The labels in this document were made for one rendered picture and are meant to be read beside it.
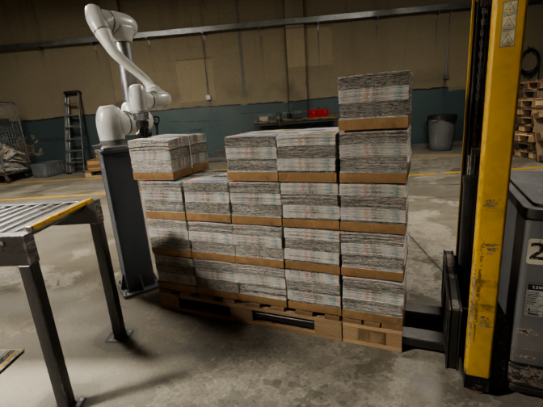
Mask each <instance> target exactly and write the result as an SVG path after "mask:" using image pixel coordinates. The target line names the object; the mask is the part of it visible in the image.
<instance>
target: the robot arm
mask: <svg viewBox="0 0 543 407"><path fill-rule="evenodd" d="M85 16H86V21H87V23H88V25H89V27H90V29H91V30H92V32H93V33H94V35H95V37H96V38H97V39H98V41H99V42H100V43H101V45H102V46H103V47H104V48H105V49H106V51H107V52H108V54H109V55H110V56H111V57H112V58H113V59H114V60H115V61H116V62H118V67H119V72H120V81H121V86H122V91H123V96H124V103H123V104H122V106H121V110H120V109H119V108H118V107H117V106H115V105H107V106H101V107H99V109H98V110H97V112H96V127H97V132H98V135H99V140H100V144H98V145H93V146H92V147H91V148H92V149H99V150H101V151H106V150H113V149H127V148H128V145H127V144H126V140H125V136H126V135H136V137H137V139H141V138H151V136H152V132H151V131H150V129H151V128H152V127H153V124H154V119H153V116H152V115H151V114H150V113H149V112H148V109H161V108H165V107H168V106H169V105H170V103H171V96H170V94H169V93H167V92H166V91H164V90H162V89H161V88H160V86H156V85H155V84H154V83H153V81H152V80H151V79H150V78H149V77H148V76H147V75H146V74H145V73H144V72H143V71H142V70H141V69H139V68H138V67H137V66H136V65H135V64H134V62H133V52H132V46H131V43H132V42H133V37H134V36H135V35H136V34H137V23H136V21H135V20H134V19H133V18H132V17H130V16H129V15H126V14H124V13H121V12H118V11H113V10H104V9H100V8H99V6H97V5H95V4H88V5H87V6H86V7H85ZM136 77H137V78H138V79H139V80H140V81H142V83H143V84H144V85H145V87H144V86H143V85H142V84H137V78H136ZM145 88H146V90H145Z"/></svg>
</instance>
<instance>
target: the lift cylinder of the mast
mask: <svg viewBox="0 0 543 407"><path fill-rule="evenodd" d="M480 153H481V148H471V151H470V154H469V155H468V164H467V174H465V175H463V182H462V183H463V196H462V208H461V231H460V243H459V255H458V268H457V278H458V283H459V288H460V293H461V303H462V307H463V308H468V307H469V294H468V286H469V266H470V256H471V245H472V235H473V224H474V204H475V193H476V184H477V183H478V176H477V175H475V174H474V168H475V158H476V156H480Z"/></svg>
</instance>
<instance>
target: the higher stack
mask: <svg viewBox="0 0 543 407"><path fill-rule="evenodd" d="M413 78H414V74H413V73H412V72H411V71H410V70H403V71H391V72H383V73H369V74H361V75H353V76H347V77H341V78H338V92H339V108H340V109H339V110H340V115H341V116H340V117H341V118H339V120H362V119H376V118H390V117H404V116H409V115H410V113H411V112H412V107H411V106H412V105H411V103H412V101H411V100H412V97H413V96H412V91H413V90H412V89H413V87H412V86H413V85H414V84H413V83H414V79H413ZM410 132H411V126H410V125H409V127H408V128H378V129H361V130H343V131H342V132H340V133H339V154H340V156H339V158H340V161H341V162H340V163H341V164H340V167H341V169H340V173H368V174H407V171H408V167H409V166H410V159H411V152H412V151H411V146H410ZM339 185H340V186H339V193H340V194H339V195H341V197H340V199H341V208H340V209H341V211H340V212H341V213H340V215H341V216H340V217H341V222H356V223H371V224H396V225H405V231H406V232H405V234H393V233H370V232H357V231H345V230H341V232H340V235H341V242H342V243H341V247H342V248H341V250H342V252H341V255H342V256H343V257H342V261H343V263H342V267H350V268H358V269H365V270H373V271H388V272H397V273H403V276H404V280H403V282H401V281H393V280H386V279H372V278H365V277H357V276H350V275H344V276H343V298H342V301H343V303H342V305H343V309H345V310H351V311H357V312H362V313H372V314H377V315H383V316H388V317H398V318H403V322H402V326H400V325H391V324H386V323H380V322H375V321H365V320H364V322H362V321H363V320H360V319H355V318H349V317H343V342H350V343H354V344H359V345H363V346H371V347H376V348H381V349H385V350H393V351H397V352H402V327H403V326H405V307H406V306H405V305H404V301H405V304H406V297H405V296H406V275H407V258H406V253H407V248H408V242H409V234H408V233H409V232H408V215H409V214H408V213H407V209H408V201H407V196H408V192H409V175H408V179H407V182H406V183H340V184H339ZM406 214H407V219H406ZM405 265H406V269H405ZM404 269H405V274H404ZM403 309H404V313H403Z"/></svg>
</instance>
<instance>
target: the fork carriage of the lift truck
mask: <svg viewBox="0 0 543 407"><path fill-rule="evenodd" d="M441 307H442V314H443V318H442V321H443V333H444V357H445V368H446V369H448V368H452V369H456V370H457V371H458V368H459V357H460V346H461V325H462V313H463V308H462V303H461V293H460V288H459V283H458V278H457V269H456V263H455V258H454V253H453V250H452V251H445V250H444V255H443V270H442V284H441Z"/></svg>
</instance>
